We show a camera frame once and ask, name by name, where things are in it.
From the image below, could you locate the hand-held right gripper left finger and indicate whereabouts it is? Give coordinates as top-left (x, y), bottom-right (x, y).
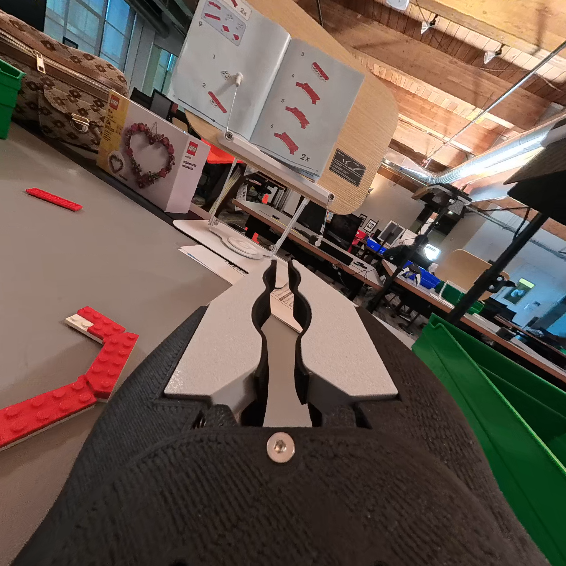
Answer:
top-left (164, 260), bottom-right (278, 427)

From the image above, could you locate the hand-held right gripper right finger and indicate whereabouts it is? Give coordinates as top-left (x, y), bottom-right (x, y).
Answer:
top-left (287, 259), bottom-right (399, 429)

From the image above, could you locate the red lego heart frame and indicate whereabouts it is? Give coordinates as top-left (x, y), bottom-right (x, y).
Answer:
top-left (0, 306), bottom-right (139, 452)

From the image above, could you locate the small red lego plate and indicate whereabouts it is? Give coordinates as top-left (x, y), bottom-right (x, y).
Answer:
top-left (25, 187), bottom-right (83, 212)

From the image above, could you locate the lego set box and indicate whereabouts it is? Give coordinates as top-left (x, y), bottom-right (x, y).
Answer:
top-left (96, 90), bottom-right (210, 214)

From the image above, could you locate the lego instruction booklet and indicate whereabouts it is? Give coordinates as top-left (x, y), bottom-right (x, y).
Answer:
top-left (168, 0), bottom-right (366, 183)

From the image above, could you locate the black tripod stand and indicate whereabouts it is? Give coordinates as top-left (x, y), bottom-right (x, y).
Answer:
top-left (367, 186), bottom-right (470, 312)

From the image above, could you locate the black monitor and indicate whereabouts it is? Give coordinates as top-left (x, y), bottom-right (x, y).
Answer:
top-left (326, 214), bottom-right (362, 249)

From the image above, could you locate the green plastic bin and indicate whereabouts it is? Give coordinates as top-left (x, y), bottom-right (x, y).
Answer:
top-left (412, 313), bottom-right (566, 566)
top-left (0, 60), bottom-right (26, 140)

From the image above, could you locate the black tripod pole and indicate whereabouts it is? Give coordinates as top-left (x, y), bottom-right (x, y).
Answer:
top-left (447, 211), bottom-right (551, 328)

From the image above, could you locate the white book stand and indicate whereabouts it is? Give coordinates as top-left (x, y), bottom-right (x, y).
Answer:
top-left (172, 0), bottom-right (399, 261)

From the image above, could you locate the brown patterned bag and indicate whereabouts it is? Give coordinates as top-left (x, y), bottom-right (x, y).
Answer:
top-left (0, 10), bottom-right (130, 153)

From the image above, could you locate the silver ceiling duct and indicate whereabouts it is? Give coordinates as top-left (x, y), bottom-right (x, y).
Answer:
top-left (424, 128), bottom-right (555, 186)

